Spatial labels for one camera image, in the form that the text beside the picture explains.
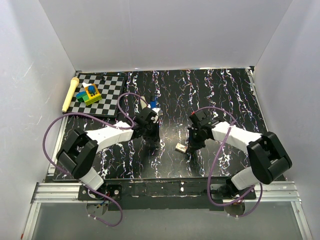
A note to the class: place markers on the aluminium frame rail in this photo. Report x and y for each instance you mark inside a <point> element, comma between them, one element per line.
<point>48,193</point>

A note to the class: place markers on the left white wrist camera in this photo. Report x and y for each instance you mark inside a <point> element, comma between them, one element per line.
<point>157,112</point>

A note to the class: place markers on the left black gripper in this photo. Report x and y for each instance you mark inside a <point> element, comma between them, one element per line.
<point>156,137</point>

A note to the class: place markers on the staple box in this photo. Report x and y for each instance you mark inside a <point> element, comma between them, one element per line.
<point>181,148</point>

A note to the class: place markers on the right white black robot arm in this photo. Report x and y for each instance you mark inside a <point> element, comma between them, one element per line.
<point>267,156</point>

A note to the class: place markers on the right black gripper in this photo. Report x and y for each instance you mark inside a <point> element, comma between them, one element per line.
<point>193,145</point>

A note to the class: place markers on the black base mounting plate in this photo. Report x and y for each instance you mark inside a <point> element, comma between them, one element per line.
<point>152,193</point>

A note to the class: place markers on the white cream stapler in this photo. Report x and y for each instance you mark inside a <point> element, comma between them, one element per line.
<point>143,102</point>

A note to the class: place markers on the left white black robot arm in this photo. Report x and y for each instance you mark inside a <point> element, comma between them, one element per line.
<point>77,154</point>

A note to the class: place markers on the black white checkerboard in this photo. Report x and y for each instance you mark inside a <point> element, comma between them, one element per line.
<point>110,86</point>

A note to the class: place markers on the colourful toy block assembly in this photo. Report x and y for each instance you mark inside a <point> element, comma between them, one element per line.
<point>90,95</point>

